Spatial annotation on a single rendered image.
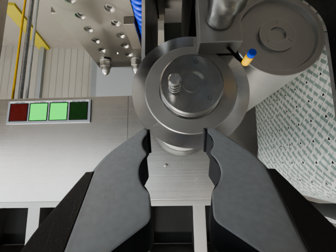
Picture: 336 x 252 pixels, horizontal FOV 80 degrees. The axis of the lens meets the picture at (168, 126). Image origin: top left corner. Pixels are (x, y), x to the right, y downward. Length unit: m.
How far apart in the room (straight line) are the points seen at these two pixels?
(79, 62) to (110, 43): 2.10
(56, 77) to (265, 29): 2.50
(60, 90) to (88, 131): 1.99
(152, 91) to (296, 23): 0.22
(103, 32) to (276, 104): 0.42
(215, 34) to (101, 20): 0.32
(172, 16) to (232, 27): 0.45
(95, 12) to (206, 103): 0.35
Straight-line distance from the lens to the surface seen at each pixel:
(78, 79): 2.59
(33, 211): 0.71
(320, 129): 0.34
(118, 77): 2.47
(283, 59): 0.32
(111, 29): 0.54
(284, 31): 0.34
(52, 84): 2.66
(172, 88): 0.22
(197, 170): 0.58
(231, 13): 0.23
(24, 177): 0.71
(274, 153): 0.45
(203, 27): 0.27
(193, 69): 0.25
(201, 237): 0.62
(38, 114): 0.71
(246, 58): 0.24
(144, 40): 0.30
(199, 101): 0.23
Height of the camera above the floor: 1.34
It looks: 10 degrees down
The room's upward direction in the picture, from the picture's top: 179 degrees clockwise
